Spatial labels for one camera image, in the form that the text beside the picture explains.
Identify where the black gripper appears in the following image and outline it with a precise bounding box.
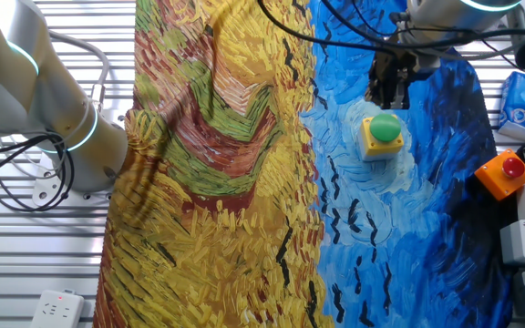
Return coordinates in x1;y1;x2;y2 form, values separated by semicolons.
365;47;441;110

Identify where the yellow box with green button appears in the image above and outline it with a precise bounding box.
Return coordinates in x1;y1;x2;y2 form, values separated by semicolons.
357;113;405;163

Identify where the orange box with red button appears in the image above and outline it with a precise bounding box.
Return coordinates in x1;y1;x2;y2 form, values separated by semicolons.
474;148;525;201

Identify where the blue tissue pack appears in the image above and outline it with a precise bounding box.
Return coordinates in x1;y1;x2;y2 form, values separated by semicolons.
498;70;525;141

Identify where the painted wheatfield cloth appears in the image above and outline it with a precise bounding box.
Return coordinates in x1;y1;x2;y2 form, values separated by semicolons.
92;0;519;328

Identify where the white power strip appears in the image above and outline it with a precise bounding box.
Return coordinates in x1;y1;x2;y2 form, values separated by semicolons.
29;289;85;328

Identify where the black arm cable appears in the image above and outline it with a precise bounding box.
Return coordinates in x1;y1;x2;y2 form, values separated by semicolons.
256;0;398;56
319;0;525;51

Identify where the grey robot power cable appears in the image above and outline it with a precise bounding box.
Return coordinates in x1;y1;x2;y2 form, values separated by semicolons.
46;29;111;113

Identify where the black base cable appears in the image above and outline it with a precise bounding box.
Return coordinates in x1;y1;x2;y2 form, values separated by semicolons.
0;130;70;184
0;131;77;213

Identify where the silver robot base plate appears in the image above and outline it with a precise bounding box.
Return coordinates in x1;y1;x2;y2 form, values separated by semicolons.
32;152;114;207

